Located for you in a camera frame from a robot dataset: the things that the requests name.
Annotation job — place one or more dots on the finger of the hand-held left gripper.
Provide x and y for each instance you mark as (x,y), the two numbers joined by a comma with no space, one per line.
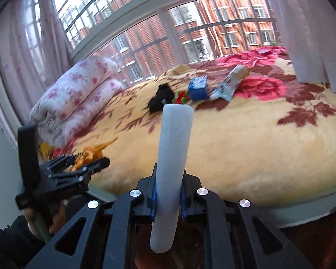
(95,166)
(64,164)

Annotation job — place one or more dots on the folded floral quilt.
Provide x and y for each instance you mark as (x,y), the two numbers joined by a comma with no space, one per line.
(72,95)

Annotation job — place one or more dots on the red brick building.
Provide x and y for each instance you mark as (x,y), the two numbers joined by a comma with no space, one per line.
(154,30)

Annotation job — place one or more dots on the sheer pink curtain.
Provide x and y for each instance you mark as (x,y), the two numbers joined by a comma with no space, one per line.
(22,61)

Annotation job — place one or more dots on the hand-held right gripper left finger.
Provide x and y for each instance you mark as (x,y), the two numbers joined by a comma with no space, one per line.
(153,201)

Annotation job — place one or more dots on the yellow orange toy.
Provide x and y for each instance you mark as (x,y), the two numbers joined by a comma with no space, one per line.
(89,154)

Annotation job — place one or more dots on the white window frame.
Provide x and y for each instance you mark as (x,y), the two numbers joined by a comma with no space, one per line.
(168,30)

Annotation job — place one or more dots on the white curtain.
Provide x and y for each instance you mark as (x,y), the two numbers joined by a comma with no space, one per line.
(305,33)

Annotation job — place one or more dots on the person's left hand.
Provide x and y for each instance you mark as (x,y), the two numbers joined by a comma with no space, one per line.
(58,218)

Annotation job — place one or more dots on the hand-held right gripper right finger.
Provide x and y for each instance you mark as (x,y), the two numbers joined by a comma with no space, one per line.
(185,213)

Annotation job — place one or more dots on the white foam tube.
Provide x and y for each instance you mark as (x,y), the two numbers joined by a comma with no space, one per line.
(170,159)

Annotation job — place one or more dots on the yellow floral plush blanket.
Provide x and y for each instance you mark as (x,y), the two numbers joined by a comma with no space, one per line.
(240,151)

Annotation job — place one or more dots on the black cloth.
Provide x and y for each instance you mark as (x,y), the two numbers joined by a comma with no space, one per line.
(161,98)

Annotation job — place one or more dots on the person's left forearm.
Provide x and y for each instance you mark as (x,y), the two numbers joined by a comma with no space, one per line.
(8,243)

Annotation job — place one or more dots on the blue carton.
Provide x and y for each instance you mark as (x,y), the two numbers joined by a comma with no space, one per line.
(197,88)

